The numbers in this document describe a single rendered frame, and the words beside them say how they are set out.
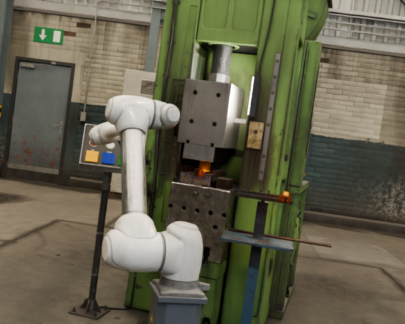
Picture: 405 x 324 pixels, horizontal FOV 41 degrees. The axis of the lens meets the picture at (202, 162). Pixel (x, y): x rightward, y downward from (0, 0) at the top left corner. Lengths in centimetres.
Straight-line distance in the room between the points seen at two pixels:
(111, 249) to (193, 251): 32
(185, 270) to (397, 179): 771
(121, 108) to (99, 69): 734
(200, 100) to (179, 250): 147
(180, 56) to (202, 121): 49
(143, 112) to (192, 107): 111
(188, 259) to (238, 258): 141
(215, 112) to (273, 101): 38
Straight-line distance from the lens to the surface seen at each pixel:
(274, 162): 341
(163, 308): 215
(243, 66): 382
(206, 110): 335
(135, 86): 879
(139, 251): 205
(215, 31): 355
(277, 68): 344
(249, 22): 353
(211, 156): 333
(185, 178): 338
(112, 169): 335
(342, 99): 940
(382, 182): 955
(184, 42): 360
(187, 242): 210
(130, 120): 227
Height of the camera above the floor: 124
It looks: 3 degrees down
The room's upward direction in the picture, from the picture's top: 8 degrees clockwise
